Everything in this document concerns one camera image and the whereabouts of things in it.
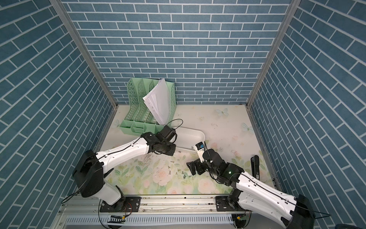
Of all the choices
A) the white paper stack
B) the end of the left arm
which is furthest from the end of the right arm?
the white paper stack

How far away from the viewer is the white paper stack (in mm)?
892

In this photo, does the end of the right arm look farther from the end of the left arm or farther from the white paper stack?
the white paper stack
